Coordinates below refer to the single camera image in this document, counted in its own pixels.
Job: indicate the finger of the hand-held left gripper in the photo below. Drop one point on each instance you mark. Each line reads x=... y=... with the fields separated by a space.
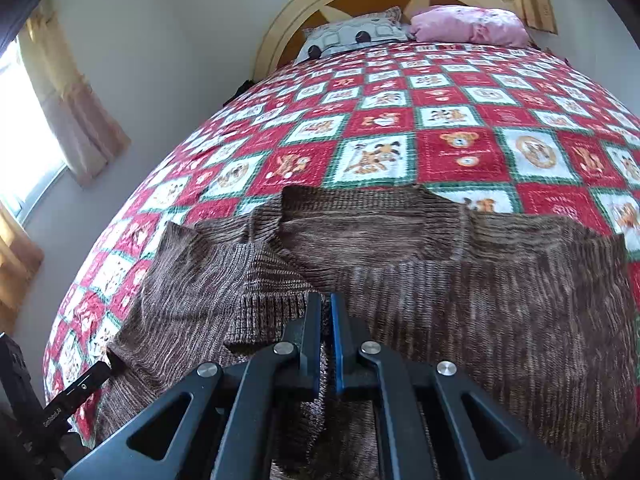
x=85 y=382

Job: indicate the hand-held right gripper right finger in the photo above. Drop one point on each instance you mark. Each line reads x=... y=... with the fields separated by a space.
x=337 y=350

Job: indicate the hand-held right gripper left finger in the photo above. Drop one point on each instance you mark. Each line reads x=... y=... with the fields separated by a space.
x=316 y=350

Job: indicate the brown knitted sweater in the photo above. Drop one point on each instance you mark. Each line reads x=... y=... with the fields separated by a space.
x=500 y=335

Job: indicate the beige side window curtain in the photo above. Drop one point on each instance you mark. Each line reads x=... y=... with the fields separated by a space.
x=75 y=100
x=15 y=260

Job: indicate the red checkered printed blanket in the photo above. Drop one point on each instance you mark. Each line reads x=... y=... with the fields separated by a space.
x=450 y=155

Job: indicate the side window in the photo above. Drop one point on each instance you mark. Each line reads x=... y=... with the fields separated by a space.
x=25 y=135

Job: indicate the small dark object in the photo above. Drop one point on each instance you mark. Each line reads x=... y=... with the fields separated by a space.
x=245 y=89

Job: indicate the grey patterned pillow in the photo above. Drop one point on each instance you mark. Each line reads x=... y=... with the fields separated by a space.
x=350 y=32

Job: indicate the yellow wooden headboard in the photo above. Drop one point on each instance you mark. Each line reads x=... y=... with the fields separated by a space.
x=280 y=30

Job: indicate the pink pillow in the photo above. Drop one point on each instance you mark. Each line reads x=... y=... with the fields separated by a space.
x=465 y=25

